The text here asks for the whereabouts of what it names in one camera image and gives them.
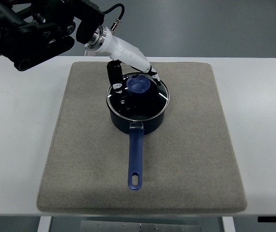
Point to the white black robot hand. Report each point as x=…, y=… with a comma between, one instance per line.
x=118, y=49

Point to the glass pot lid blue knob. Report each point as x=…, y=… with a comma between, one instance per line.
x=137, y=97

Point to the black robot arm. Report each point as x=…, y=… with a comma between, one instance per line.
x=34, y=31

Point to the lower floor outlet plate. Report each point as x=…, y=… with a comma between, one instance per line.
x=90, y=53

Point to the dark blue saucepan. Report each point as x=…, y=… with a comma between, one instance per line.
x=136, y=131

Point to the beige felt mat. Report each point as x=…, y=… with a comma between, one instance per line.
x=189, y=165

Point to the white left table leg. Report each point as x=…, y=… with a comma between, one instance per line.
x=44, y=224

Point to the white table leg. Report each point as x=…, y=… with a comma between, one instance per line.
x=44, y=224
x=228, y=224

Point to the white right table leg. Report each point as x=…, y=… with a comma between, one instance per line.
x=228, y=224

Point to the black table control panel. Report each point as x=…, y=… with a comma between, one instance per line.
x=268, y=219

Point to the metal base plate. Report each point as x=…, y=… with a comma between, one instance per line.
x=110, y=226

